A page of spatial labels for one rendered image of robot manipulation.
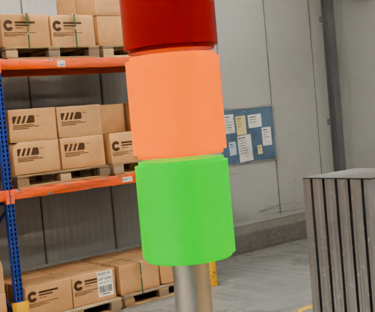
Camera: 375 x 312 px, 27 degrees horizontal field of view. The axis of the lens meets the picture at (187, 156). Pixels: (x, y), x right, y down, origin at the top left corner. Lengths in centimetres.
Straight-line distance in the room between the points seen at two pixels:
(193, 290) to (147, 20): 14
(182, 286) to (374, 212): 172
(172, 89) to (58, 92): 1008
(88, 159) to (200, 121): 874
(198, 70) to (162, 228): 8
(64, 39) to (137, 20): 868
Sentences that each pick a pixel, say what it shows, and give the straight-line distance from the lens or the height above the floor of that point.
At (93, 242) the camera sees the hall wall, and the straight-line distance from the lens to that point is 1074.
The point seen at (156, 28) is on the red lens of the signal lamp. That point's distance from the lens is 39.
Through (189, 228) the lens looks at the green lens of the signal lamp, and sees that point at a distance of 39.
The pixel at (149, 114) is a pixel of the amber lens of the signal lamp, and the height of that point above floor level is 224.
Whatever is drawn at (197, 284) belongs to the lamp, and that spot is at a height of 215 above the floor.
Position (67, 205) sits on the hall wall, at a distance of 1049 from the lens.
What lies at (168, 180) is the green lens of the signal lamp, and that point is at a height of 220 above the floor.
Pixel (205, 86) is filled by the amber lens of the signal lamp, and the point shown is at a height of 225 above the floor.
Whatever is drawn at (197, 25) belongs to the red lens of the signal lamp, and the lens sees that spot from 40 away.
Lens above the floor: 224
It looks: 3 degrees down
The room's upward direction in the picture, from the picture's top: 5 degrees counter-clockwise
